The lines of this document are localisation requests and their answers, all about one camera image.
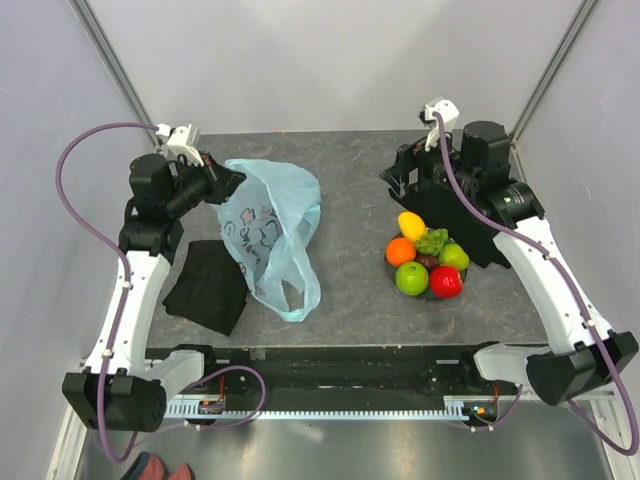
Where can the toothed cable duct rail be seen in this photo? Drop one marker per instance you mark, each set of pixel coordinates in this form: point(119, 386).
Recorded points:
point(193, 409)

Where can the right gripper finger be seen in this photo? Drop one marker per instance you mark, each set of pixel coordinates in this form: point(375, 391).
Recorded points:
point(405, 159)
point(397, 179)

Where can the green pear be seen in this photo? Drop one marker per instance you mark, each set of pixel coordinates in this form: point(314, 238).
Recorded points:
point(453, 255)

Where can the green grape bunch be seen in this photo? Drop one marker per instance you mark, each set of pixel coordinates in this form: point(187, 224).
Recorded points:
point(432, 242)

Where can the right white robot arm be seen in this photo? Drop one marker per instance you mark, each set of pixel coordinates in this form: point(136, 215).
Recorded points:
point(467, 189)

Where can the right aluminium corner post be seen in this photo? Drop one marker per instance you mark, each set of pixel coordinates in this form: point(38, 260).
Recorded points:
point(560, 55)

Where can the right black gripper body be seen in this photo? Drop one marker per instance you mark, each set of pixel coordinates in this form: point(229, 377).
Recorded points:
point(432, 169)

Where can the pink shoe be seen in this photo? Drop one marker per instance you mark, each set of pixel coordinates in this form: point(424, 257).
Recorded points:
point(183, 472)
point(146, 466)

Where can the green apple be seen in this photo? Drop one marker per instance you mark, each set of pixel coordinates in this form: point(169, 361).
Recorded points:
point(412, 278)

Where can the yellow mango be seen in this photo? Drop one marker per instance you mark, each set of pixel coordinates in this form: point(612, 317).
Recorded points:
point(411, 226)

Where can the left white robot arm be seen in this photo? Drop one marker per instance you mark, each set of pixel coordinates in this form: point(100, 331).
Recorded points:
point(117, 390)

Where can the orange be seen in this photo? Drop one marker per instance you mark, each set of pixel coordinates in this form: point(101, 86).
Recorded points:
point(399, 251)

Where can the dark purple plum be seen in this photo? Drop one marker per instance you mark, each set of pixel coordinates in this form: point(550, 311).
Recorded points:
point(430, 262)

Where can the light blue plastic bag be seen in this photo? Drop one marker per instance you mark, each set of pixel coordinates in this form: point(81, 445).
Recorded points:
point(266, 226)

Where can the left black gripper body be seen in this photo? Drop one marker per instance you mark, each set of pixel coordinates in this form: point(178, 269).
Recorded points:
point(195, 185)

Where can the left aluminium corner post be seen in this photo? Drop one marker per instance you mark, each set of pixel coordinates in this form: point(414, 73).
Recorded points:
point(97, 34)

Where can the left black cloth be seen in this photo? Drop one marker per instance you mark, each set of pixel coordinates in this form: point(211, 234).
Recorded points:
point(211, 290)

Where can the red apple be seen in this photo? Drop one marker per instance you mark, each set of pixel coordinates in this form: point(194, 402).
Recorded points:
point(446, 282)

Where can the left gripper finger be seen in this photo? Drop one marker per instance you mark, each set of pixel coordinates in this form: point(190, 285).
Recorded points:
point(219, 172)
point(223, 189)

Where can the right black cloth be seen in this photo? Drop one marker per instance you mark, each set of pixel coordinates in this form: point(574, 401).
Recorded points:
point(440, 208)

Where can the black cloth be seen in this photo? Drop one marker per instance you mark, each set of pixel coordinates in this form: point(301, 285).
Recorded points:
point(440, 208)
point(211, 290)

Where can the aluminium corner post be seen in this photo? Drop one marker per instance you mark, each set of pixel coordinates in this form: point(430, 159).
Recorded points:
point(97, 34)
point(560, 55)

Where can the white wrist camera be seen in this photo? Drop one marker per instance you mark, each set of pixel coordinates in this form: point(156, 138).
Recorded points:
point(180, 143)
point(439, 117)

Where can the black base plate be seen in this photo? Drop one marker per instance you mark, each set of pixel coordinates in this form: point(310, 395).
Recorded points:
point(435, 371)

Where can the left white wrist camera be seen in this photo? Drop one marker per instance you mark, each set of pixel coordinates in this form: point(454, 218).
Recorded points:
point(180, 143)

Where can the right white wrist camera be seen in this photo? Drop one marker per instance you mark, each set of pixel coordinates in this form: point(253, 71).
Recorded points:
point(439, 117)

